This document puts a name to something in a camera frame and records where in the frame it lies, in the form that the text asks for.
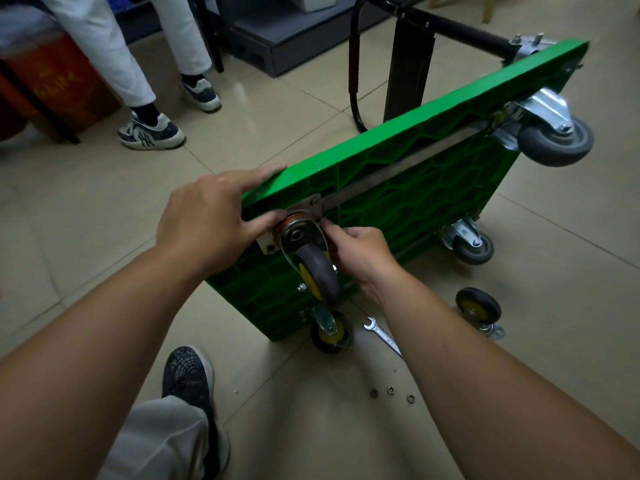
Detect person's right hand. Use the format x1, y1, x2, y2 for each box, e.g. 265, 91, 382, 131
319, 218, 412, 304

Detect person's left hand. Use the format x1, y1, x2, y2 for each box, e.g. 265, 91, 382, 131
156, 164, 288, 287

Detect silver wrench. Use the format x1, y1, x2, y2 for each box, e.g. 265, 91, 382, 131
363, 317, 403, 359

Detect green platform trolley deck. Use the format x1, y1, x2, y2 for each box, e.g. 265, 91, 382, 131
207, 0, 591, 343

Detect person's left forearm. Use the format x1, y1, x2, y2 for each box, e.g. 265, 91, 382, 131
0, 242, 201, 480

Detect person's right forearm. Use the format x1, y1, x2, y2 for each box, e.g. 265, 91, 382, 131
375, 272, 640, 480

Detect person's dark shoe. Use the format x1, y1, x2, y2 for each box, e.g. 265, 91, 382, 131
161, 345, 232, 480

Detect person's light trousers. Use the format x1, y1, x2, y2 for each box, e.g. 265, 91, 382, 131
97, 396, 211, 480

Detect bystander in white trousers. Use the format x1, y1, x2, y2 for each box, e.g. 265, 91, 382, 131
0, 0, 226, 145

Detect blue plastic crate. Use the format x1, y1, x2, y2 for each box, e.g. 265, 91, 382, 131
107, 0, 151, 15

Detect white box on shelf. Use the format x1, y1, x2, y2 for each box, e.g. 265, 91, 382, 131
287, 0, 337, 14

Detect wooden stool legs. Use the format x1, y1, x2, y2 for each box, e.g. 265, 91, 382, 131
429, 0, 501, 25

